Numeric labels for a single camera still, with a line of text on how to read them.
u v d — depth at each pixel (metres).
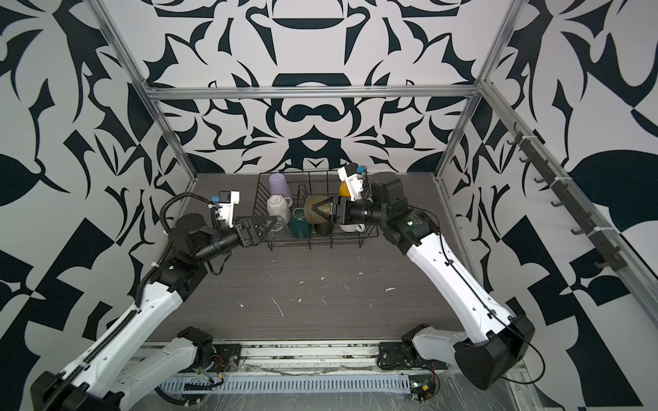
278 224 0.94
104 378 0.40
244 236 0.60
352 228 0.99
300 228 0.92
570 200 0.55
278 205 0.94
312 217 0.64
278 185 0.97
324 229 0.96
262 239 0.61
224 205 0.62
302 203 1.02
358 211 0.60
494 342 0.38
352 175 0.60
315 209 0.63
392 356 0.74
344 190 1.01
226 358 0.74
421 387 0.71
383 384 0.71
